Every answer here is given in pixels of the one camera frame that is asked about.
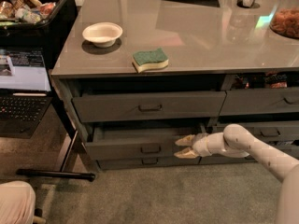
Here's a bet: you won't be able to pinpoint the person's knee in beige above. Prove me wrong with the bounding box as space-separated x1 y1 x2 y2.
0 181 36 224

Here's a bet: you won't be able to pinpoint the black laptop stand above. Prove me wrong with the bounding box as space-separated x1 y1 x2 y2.
16 90 95 182

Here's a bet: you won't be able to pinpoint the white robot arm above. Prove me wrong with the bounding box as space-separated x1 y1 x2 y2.
174 124 299 224

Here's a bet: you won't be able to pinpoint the black laptop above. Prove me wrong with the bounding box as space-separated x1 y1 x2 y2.
0 49 51 138

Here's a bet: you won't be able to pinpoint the green yellow sponge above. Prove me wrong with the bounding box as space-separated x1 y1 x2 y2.
132 48 169 73

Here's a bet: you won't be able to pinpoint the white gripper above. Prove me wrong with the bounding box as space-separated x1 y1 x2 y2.
175 133 218 159

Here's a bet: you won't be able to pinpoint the white paper bowl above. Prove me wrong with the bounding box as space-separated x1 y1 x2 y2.
82 22 122 48

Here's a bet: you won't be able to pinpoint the black bin of snacks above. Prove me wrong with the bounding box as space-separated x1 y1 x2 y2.
0 0 78 48

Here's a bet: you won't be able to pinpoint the grey drawer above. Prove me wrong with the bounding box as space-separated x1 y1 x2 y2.
85 123 206 161
97 157 200 170
220 88 299 116
200 141 299 164
72 91 226 122
211 120 299 142

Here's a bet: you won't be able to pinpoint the snack bags in drawer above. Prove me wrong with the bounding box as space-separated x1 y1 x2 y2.
232 72 288 89

